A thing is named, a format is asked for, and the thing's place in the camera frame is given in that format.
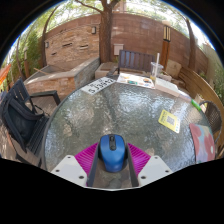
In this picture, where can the black wall lamp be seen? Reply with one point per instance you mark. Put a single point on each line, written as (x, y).
(46, 44)
(93, 30)

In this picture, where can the grey wall utility box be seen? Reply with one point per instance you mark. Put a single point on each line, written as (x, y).
(118, 49)

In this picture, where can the thin white booklet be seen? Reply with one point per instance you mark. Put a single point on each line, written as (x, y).
(185, 96)

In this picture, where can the clear plastic cup with straw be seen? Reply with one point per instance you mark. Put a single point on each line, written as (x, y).
(156, 71)

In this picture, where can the stone garden counter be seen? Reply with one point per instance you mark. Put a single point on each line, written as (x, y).
(56, 81)

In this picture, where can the white printed sign plate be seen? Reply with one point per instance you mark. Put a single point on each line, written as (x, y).
(97, 85)

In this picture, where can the curved wooden slat bench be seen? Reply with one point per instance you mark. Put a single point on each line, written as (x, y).
(196, 85)

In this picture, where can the floral pastel mouse pad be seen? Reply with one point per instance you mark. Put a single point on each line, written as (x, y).
(203, 143)

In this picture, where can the beige stone slab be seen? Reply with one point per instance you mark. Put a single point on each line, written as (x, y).
(174, 68)

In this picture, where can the slim straight tree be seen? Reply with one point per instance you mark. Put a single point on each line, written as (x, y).
(191, 50)

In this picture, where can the thick forked tree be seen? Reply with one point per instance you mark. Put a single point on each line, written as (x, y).
(105, 36)

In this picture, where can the colourful printed magazine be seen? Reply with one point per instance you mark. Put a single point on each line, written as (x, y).
(135, 80)

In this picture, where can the black metal chair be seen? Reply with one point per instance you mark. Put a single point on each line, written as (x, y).
(20, 123)

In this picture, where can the yellow square card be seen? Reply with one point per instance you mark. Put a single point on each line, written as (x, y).
(169, 121)

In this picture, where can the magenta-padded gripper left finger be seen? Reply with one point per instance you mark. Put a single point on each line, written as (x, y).
(68, 168)

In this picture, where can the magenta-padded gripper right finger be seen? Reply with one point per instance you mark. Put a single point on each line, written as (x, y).
(155, 168)

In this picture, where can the wooden garden lamp post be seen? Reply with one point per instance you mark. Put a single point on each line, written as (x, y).
(166, 46)

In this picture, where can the blue and black computer mouse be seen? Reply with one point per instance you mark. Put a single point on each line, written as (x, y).
(112, 156)

